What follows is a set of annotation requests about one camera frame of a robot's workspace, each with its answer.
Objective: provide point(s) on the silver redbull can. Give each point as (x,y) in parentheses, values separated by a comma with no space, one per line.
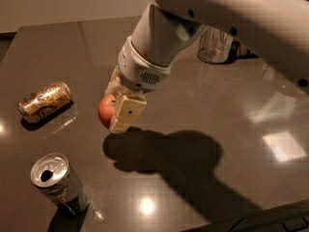
(54,177)

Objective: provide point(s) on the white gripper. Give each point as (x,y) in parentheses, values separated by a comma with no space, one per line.
(139,72)

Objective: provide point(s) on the wire mesh cup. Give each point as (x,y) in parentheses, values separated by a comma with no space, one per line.
(214,46)

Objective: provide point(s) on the red apple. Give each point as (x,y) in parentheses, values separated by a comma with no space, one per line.
(106,109)

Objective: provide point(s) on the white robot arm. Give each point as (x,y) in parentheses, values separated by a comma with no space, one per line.
(276,30)

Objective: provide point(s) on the gold can lying sideways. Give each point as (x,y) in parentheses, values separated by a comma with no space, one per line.
(45,102)

